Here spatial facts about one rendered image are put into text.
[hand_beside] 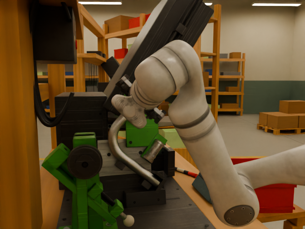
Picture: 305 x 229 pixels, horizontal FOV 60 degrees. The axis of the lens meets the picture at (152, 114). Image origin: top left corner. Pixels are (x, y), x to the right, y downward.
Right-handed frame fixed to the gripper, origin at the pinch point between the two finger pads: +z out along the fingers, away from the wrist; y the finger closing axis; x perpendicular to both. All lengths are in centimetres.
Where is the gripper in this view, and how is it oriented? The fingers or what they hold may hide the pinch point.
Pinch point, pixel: (136, 103)
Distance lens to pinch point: 72.8
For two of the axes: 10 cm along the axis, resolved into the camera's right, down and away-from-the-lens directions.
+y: -7.2, -6.9, -0.7
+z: -2.2, 1.3, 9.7
